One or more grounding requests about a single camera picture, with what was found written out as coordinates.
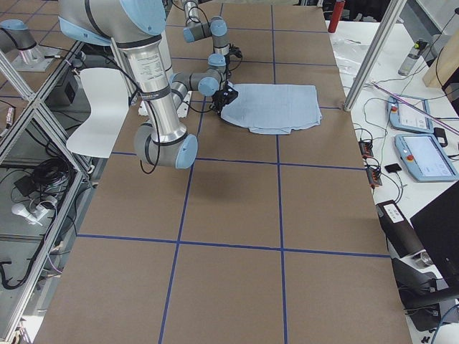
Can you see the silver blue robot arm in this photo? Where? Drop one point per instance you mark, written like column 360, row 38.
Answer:
column 136, row 28
column 198, row 27

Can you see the purple rod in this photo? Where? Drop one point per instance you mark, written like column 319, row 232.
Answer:
column 399, row 99

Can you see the black cylindrical device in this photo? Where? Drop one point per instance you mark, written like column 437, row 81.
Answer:
column 401, row 234

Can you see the wooden board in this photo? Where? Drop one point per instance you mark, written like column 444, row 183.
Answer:
column 444, row 65

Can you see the orange circuit board lower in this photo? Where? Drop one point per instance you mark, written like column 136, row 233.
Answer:
column 374, row 176

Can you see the aluminium frame post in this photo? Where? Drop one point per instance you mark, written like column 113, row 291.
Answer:
column 384, row 30

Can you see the aluminium frame rail left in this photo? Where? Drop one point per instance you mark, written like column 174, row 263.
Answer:
column 37, row 166

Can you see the white power strip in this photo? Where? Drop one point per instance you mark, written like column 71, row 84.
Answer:
column 35, row 214

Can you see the lower teach pendant tablet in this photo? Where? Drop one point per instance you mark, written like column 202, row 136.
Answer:
column 424, row 158

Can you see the small black square pad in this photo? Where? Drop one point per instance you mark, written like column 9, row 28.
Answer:
column 393, row 168

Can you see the clear bottle green cap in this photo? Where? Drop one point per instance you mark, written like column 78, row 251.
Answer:
column 412, row 57

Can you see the third grey blue robot arm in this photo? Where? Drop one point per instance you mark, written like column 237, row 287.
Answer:
column 15, row 35

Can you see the orange circuit board upper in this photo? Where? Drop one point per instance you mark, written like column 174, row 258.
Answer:
column 365, row 147

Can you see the teach pendant tablet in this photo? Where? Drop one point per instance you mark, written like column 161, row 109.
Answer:
column 424, row 158
column 403, row 117

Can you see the orange circuit board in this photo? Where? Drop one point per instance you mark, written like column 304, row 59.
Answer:
column 365, row 147
column 374, row 176

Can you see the black monitor on stand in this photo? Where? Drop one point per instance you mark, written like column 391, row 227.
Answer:
column 436, row 226

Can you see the light blue button-up shirt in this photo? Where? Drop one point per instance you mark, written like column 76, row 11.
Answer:
column 273, row 109

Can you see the red water bottle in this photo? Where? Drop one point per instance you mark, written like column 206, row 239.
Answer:
column 336, row 15

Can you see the upper teach pendant tablet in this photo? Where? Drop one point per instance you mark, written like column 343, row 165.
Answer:
column 403, row 117

